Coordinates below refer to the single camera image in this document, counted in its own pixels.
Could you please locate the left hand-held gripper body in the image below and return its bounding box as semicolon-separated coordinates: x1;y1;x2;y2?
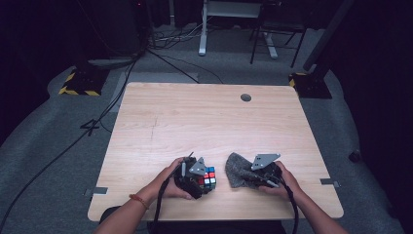
173;151;209;200

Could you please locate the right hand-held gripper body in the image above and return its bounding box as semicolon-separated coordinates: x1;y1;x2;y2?
250;153;284;189

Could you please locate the grey fluffy cloth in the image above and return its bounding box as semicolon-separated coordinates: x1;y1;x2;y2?
224;151;261;190

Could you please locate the multicoloured puzzle cube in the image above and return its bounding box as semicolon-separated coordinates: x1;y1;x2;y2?
197;166;218;193

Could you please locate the person's left hand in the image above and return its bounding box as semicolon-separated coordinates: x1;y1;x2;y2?
158;157;194;200

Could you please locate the person's right hand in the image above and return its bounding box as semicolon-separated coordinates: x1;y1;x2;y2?
259;161;301;200

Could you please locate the person's black clothing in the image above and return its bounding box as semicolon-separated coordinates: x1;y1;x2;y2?
100;205;286;234

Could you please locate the small black caster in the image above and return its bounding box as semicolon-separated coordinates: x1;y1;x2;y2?
349;149;362;164

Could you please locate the black yellow striped stand base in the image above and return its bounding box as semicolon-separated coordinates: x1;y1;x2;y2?
58;66;110;97
288;71;333;99

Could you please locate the black chair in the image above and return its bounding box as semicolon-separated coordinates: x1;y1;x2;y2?
249;0;308;68

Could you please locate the dark slanted metal pole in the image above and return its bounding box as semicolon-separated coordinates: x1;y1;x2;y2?
303;0;355;72

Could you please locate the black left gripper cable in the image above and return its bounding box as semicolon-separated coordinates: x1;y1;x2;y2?
151;169;183;234

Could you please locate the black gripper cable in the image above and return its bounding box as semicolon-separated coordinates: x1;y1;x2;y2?
276;176;300;234
151;169;183;234

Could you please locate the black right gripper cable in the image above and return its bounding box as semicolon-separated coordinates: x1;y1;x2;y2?
276;176;300;234

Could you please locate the orange bracelet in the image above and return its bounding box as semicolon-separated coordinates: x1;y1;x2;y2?
129;193;150;210

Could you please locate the grey metal table bracket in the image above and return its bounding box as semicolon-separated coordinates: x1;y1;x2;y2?
85;186;109;198
319;177;341;189

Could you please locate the thin black floor cable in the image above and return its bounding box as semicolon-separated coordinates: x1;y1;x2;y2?
147;48;225;85

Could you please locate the long black floor cable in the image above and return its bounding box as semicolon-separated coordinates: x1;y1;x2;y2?
0;48;144;230

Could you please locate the bundle of floor cables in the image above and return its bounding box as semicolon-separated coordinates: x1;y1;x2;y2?
147;22;208;51

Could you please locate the white desk frame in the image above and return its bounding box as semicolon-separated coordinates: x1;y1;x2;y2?
198;0;280;59

